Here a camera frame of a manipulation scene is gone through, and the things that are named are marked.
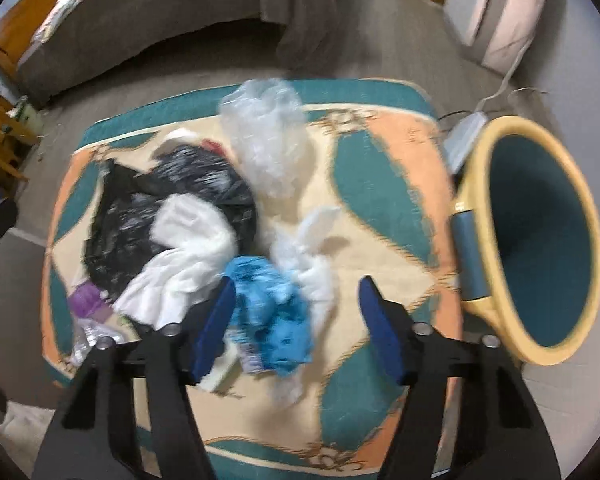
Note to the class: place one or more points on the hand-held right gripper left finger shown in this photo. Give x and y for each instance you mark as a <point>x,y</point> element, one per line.
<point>215,327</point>

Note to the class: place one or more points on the yellow teal bin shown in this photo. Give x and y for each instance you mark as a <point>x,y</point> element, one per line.
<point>545,240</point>

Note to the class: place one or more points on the thin white plastic bag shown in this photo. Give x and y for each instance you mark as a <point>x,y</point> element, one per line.
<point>300,255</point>

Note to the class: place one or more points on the grey blanket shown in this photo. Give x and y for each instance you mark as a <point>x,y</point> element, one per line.
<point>155,15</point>

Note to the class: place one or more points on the blue plastic wrapper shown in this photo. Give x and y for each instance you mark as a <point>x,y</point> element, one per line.
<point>280,320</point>

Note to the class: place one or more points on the black plastic bag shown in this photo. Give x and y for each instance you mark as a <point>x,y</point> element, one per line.
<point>130,220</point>

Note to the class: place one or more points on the white power strip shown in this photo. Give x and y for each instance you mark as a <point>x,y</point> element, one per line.
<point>462,140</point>

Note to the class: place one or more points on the wooden bed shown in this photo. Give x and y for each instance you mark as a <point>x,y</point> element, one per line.
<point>30,20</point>

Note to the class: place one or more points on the purple plastic bottle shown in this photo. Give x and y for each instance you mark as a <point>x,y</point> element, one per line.
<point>87,300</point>

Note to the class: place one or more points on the wooden side table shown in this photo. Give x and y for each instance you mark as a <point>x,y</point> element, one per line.
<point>0,155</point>

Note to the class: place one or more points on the white red wrapper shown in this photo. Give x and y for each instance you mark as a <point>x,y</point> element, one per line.
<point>180,137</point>

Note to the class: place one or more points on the white fluffy rug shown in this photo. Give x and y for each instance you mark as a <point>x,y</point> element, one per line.
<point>20,430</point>

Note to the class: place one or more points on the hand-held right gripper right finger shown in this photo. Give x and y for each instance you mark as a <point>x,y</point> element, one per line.
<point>380,330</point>

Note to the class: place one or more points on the teal orange patterned mat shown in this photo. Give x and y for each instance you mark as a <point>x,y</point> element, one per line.
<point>380,185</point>

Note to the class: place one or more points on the light patterned quilt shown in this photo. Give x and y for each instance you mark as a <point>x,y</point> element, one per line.
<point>65,10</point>

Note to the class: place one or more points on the crushed clear plastic bottle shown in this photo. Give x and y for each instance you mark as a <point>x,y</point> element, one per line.
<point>87,340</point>

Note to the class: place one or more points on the clear plastic bag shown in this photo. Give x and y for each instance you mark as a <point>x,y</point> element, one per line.
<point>265,135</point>

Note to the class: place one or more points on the white crumpled paper towel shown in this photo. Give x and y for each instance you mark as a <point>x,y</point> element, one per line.
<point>190,240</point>

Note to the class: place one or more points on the white air purifier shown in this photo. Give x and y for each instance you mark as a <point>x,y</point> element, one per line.
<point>510,20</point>

